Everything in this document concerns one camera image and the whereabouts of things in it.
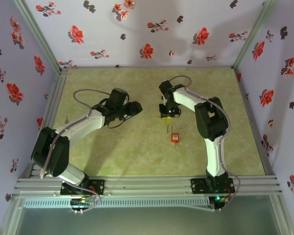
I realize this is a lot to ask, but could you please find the aluminium side frame rail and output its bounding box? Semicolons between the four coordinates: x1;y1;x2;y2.
19;68;69;178
234;68;277;176

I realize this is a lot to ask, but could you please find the thin black left gripper cable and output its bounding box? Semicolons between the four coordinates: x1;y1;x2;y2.
107;117;128;130

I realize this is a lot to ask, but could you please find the thin aluminium frame rail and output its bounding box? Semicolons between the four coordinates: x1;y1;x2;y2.
65;65;236;70

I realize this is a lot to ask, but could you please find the grey left arm cable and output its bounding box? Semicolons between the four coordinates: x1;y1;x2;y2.
40;88;114;214

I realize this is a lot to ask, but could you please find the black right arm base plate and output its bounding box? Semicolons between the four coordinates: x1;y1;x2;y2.
190;178;236;195

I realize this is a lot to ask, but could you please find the aluminium frame rail wide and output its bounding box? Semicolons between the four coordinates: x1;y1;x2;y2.
13;175;283;198

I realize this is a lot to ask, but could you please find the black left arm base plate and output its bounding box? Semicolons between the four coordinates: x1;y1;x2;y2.
60;179;105;196

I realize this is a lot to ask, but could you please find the red padlock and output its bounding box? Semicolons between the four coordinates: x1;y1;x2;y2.
167;124;180;143

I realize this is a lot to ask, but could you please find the aluminium frame post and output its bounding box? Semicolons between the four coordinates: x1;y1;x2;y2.
12;0;64;71
269;195;294;235
231;0;278;70
0;195;25;235

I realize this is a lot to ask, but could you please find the grey slotted cable duct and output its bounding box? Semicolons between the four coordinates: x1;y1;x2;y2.
23;197;210;209

